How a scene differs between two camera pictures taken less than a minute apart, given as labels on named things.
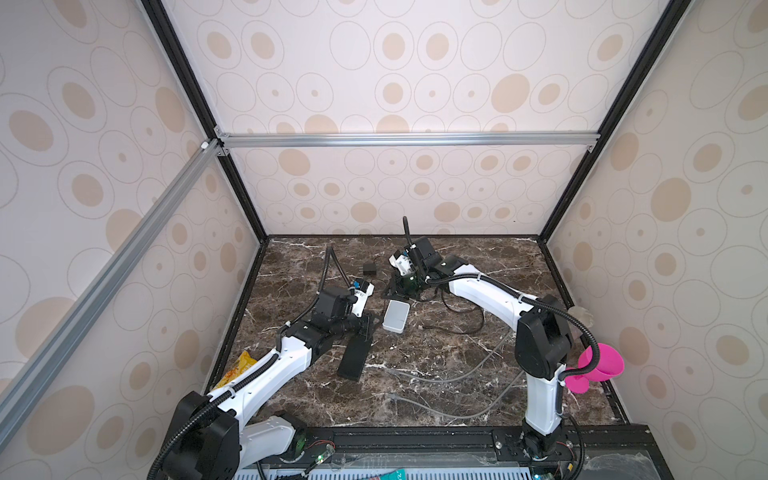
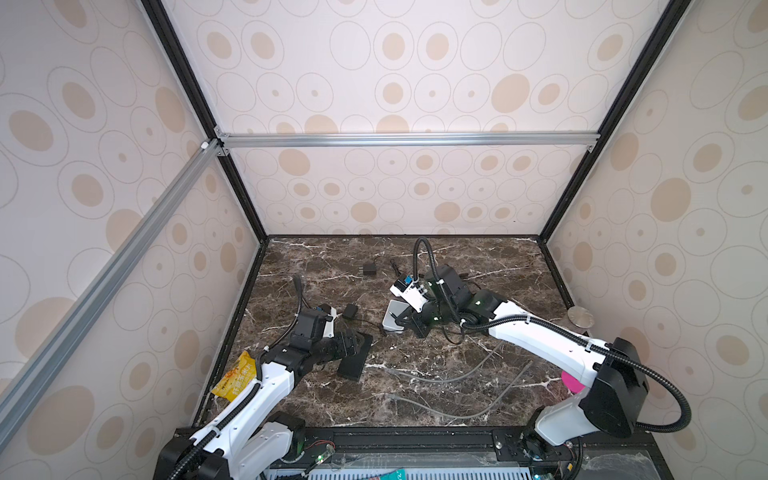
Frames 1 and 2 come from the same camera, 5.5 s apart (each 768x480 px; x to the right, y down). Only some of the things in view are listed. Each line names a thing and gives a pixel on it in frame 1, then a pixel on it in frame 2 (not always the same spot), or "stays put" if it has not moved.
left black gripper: [365, 328] → [341, 349]
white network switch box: [395, 316] stays put
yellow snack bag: [239, 366] stays put
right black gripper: [394, 289] → [418, 325]
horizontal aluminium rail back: [408, 140] stays put
